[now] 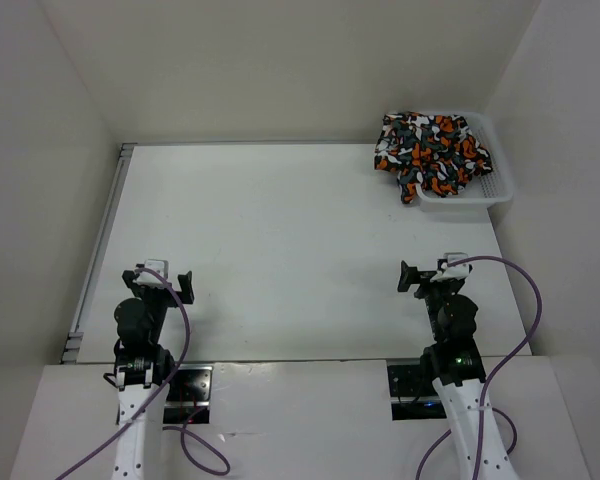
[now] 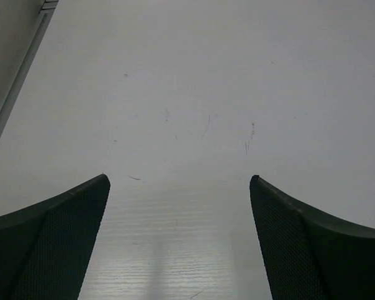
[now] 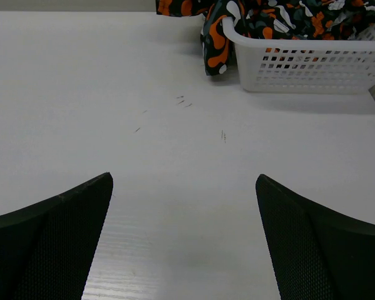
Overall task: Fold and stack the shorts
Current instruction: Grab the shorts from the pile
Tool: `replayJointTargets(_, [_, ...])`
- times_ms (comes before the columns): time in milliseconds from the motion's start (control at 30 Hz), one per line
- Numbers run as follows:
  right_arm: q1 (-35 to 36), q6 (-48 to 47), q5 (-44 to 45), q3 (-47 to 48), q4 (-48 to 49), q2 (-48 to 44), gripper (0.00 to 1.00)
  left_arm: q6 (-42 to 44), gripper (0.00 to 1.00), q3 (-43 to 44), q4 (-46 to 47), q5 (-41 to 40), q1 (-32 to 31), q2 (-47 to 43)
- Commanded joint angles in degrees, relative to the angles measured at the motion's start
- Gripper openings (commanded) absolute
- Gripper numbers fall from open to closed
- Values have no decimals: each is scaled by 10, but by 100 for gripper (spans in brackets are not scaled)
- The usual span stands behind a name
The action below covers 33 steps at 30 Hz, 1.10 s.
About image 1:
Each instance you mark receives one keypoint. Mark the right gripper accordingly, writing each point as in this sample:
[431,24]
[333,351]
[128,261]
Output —
[411,274]

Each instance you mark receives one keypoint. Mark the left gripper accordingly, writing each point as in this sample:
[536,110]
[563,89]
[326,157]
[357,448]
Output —
[135,288]

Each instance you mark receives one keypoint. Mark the orange camouflage shorts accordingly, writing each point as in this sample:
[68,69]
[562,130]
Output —
[436,153]

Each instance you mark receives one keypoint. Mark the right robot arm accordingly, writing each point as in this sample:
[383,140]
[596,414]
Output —
[454,368]

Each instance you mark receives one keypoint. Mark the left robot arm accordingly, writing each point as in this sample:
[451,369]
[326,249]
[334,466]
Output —
[143,369]

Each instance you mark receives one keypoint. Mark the white plastic basket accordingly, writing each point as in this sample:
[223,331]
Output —
[482,192]

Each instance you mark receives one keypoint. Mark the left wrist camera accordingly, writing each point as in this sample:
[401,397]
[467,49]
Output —
[152,273]

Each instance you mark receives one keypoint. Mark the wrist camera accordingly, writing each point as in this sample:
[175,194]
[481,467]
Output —
[452,266]
[152,273]

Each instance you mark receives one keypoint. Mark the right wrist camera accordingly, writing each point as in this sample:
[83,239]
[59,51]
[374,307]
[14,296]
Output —
[452,266]

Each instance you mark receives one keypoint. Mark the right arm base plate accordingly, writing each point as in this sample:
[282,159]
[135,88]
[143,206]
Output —
[412,396]

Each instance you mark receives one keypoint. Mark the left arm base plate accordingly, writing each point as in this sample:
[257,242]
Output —
[188,398]

